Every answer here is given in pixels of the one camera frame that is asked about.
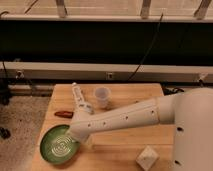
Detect grey metal wall rail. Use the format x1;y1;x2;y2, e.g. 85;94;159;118
0;60;213;83

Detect white sponge block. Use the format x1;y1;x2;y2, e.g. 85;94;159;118
136;146;159;171

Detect black object on floor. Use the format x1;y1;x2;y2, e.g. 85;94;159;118
0;127;11;139

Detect translucent plastic cup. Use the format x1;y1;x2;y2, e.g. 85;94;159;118
94;87;111;109

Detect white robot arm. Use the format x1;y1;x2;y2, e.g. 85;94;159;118
70;88;213;171

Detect black hanging cable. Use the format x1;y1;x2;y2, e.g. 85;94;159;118
125;12;165;83

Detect white plastic bottle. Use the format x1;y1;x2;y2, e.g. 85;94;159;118
72;83;86;110

